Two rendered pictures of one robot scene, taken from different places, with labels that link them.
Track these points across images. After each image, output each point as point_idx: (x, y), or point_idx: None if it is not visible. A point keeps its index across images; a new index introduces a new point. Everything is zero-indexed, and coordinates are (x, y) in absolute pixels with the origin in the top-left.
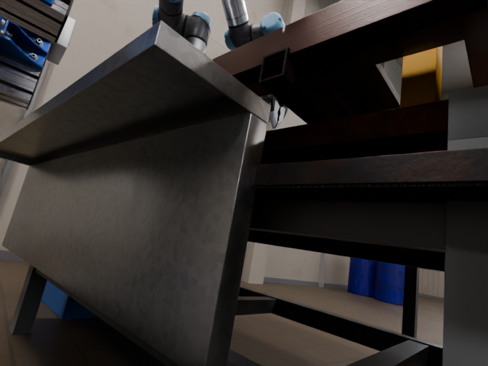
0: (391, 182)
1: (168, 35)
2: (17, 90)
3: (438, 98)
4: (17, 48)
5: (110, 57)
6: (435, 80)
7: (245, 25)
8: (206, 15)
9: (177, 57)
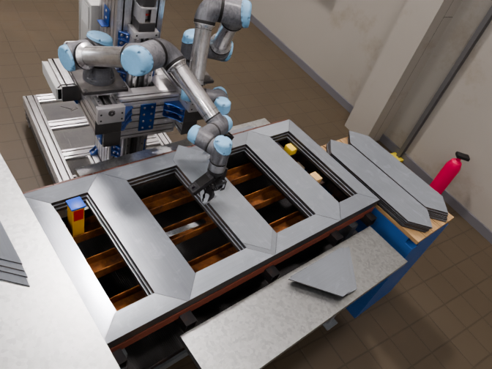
0: None
1: (75, 171)
2: (179, 129)
3: (70, 227)
4: (168, 117)
5: (99, 162)
6: (67, 220)
7: (206, 123)
8: (215, 103)
9: (77, 176)
